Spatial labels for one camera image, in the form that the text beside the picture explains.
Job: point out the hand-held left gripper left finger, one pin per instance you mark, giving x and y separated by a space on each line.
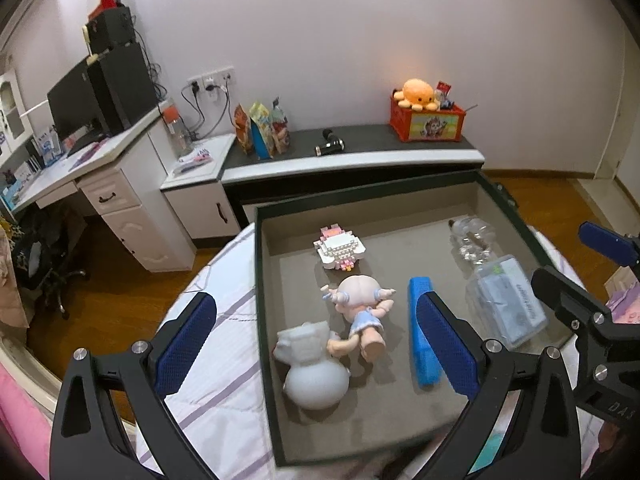
185 342

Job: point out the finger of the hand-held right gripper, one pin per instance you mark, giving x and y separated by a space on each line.
597 237
560 295

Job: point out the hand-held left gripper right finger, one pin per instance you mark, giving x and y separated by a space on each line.
447 345

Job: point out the blue rectangular box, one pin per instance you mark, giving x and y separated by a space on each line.
419 360

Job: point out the clear plastic card box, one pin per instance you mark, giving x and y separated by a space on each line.
510 305

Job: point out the baby doll blue dress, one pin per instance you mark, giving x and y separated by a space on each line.
357 295

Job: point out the clear crystal bottle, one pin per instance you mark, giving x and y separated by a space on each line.
472 240

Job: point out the pink storage box dark rim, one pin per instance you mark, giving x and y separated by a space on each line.
400 240

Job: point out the white round plush toy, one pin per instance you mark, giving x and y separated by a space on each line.
315 375

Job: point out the pink white building block toy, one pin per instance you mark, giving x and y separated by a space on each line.
340 250

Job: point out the striped white tablecloth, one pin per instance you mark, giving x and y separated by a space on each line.
220 400

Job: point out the pink printed quilt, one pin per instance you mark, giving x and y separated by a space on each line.
627 310

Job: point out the white door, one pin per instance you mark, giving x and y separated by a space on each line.
610 100

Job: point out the white desk with drawers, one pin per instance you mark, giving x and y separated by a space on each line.
130 210

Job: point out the black office chair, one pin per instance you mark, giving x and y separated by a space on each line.
45 270

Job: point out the pink blue booklet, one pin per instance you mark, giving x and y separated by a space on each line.
195 160

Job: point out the pink puffer jacket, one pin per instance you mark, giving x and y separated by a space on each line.
10 285

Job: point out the pink bed sheet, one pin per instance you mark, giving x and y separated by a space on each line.
20 425

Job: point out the orange printed crate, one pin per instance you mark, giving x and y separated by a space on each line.
430 125

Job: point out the bottle with orange lid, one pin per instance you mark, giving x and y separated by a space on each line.
177 132

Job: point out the red white packet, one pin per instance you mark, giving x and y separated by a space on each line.
443 94

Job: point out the black keyboard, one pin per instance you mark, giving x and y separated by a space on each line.
87 142

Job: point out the yellow blue snack bag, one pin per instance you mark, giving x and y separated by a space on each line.
262 132

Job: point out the black dumbbell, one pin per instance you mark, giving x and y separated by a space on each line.
330 148

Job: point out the orange octopus plush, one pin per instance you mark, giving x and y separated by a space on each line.
417 92

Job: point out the grey red snack bag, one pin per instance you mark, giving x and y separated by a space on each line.
281 127

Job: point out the blue white carton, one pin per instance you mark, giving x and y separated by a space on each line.
49 146

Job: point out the black computer tower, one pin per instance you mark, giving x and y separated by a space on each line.
125 90

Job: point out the black computer monitor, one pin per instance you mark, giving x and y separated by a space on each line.
75 105

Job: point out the white glass-door cabinet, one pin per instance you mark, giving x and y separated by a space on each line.
10 110

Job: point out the black speaker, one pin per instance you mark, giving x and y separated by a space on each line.
112 27

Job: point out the white wall socket strip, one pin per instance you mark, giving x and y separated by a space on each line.
210 77

